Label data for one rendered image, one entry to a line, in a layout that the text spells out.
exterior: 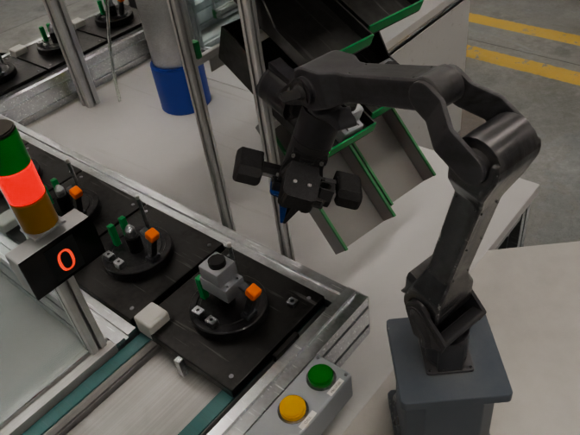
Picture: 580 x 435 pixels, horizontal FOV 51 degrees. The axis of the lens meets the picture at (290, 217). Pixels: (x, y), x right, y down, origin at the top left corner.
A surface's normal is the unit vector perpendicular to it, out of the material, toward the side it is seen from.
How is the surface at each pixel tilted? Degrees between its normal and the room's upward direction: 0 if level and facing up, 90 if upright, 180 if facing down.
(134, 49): 90
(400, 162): 45
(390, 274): 0
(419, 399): 0
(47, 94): 90
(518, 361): 0
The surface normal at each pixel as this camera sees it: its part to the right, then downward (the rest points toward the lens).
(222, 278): 0.77, 0.34
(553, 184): -0.11, -0.76
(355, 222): 0.37, -0.23
